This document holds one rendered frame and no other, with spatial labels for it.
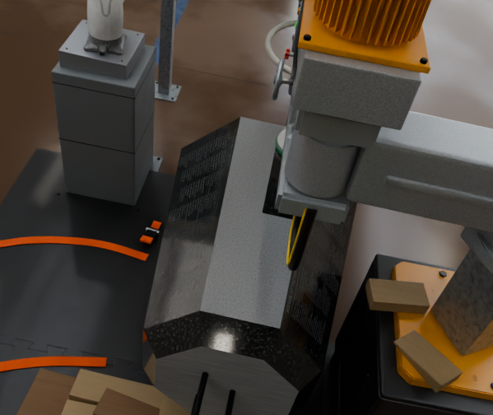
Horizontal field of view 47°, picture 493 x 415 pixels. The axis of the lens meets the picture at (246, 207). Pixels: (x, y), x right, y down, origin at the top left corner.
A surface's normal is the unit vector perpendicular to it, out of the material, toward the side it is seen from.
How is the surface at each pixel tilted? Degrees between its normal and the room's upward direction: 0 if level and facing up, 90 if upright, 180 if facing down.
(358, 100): 90
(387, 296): 0
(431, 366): 11
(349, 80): 90
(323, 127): 90
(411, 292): 0
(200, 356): 90
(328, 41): 0
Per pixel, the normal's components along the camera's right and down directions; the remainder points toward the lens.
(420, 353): 0.04, -0.81
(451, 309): -0.92, 0.18
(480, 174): -0.17, 0.69
